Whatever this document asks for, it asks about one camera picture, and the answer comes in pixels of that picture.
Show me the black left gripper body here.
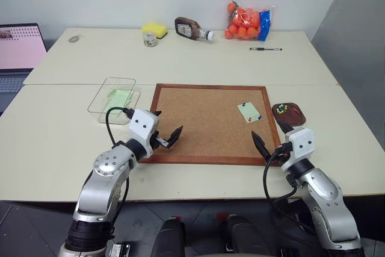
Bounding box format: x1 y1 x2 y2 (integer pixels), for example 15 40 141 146
150 130 170 150

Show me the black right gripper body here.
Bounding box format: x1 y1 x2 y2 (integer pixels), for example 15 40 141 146
270 142 292 166

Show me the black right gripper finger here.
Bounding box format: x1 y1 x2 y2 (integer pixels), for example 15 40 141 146
251 131 274 166
279 120 294 134

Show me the wood framed cork board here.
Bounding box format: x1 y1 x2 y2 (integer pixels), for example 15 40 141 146
140 84 282 167

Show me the pale green paper note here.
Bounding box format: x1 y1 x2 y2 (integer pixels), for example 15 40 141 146
236 102 263 124

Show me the brown dish of pushpins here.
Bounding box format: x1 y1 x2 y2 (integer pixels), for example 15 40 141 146
271 103 307 128

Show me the stack of green notes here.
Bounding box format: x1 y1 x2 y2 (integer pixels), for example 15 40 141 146
103 88 135 115

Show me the clear plastic box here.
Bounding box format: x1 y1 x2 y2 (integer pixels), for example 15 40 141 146
87 76 142 125

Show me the clear glass cup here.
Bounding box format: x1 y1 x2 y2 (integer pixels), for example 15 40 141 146
143 31 158 48

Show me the yellow sponge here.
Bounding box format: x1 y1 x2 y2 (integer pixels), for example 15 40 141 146
141 22 168 40

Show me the dark rounded shape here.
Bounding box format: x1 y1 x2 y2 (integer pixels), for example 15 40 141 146
225 214 275 257
150 216 186 257

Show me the brown sauce bottle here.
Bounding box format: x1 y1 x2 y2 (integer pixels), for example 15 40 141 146
174 17 215 42

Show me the bag of orange fruits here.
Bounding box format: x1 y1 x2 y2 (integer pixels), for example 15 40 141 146
224 0 276 42

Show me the grey laptop with pink screen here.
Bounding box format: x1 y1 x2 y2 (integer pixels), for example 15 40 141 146
0 23 48 114

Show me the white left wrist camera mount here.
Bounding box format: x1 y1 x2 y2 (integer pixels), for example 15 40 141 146
128 108 160 159

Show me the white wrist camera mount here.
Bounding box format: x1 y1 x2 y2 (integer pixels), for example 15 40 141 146
128 108 160 159
281 127 316 174

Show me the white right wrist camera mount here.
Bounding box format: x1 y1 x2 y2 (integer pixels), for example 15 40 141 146
281 127 316 174

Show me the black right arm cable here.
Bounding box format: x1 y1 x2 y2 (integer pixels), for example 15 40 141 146
263 144 324 252

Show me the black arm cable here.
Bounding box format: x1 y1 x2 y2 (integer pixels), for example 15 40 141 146
105 107 135 149
263 144 324 252

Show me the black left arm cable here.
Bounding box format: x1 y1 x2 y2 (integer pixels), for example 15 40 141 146
105 107 135 149

